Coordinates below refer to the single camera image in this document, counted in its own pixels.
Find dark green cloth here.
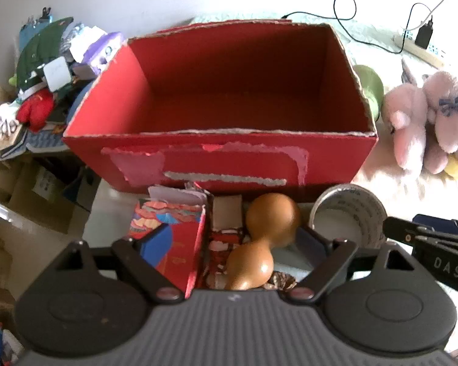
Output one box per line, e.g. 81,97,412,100
15,17,75,89

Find crumpled white paper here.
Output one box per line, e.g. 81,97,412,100
59,23,105,63

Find blue folder with black clips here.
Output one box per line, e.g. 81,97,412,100
19,7,55,52

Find light blue pouch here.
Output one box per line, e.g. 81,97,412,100
66,82,97,124

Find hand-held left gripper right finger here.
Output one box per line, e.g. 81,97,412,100
286,228,413,303

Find white square box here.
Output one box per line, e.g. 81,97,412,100
41,57,73,93

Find purple box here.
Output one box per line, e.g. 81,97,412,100
80,31,126,76

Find white tape roll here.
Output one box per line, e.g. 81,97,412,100
310,183,388,251

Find red cardboard box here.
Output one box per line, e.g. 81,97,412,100
62,20,379,196

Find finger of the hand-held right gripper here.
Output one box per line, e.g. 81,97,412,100
382,216,458,247
412,213,458,237

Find red patterned carton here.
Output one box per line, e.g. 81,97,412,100
132,184,215,299

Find white power strip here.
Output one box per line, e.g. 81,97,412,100
394,30,446,70

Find red plush toy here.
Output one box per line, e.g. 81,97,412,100
15,88,57,133

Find black charger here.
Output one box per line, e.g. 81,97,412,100
415,16,435,49

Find green plush toy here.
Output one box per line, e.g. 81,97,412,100
352,64,385,123

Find small patterned cardboard box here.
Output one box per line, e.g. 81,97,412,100
207,194,249,288

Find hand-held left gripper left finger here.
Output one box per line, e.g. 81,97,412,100
67,225,186,306

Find light green bed sheet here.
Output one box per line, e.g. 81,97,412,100
187,9,405,69

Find white plush rabbit blue bow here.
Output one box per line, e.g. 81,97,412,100
381,58,458,175

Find wooden gourd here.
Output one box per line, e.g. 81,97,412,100
224,192,303,291

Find small white plush toy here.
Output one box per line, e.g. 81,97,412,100
0,101,23,142

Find dark notebook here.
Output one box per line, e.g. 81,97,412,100
0,122,29,161

